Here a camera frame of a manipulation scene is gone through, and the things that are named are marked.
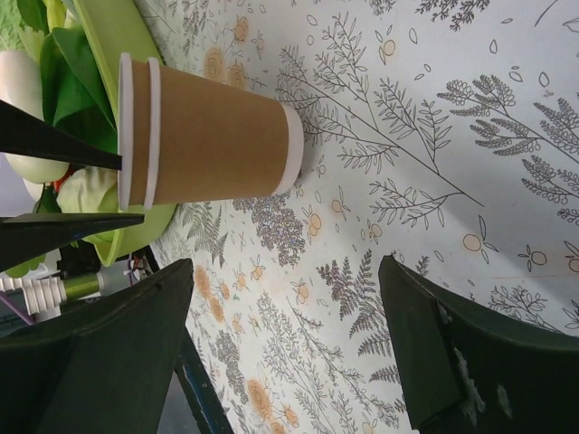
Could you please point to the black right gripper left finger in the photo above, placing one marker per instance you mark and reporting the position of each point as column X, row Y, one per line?
column 102, row 368

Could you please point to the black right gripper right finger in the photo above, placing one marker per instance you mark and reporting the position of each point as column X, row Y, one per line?
column 465, row 368

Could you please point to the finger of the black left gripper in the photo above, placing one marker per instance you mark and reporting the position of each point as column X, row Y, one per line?
column 59, row 144
column 31, row 235

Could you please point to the brown paper coffee cup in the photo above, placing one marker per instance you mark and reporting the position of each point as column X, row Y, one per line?
column 198, row 140

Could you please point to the white radish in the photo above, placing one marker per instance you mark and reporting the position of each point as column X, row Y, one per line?
column 21, row 87

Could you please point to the green leafy vegetable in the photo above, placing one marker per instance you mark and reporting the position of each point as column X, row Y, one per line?
column 74, row 97

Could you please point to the green cabbage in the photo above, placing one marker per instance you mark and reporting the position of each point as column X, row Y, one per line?
column 87, row 190

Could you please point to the green lettuce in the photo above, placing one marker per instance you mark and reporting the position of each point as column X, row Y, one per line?
column 26, row 24

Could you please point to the green vegetable basket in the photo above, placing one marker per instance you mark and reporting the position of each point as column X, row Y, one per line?
column 116, row 31

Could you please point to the floral table mat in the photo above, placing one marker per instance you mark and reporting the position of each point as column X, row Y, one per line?
column 442, row 133

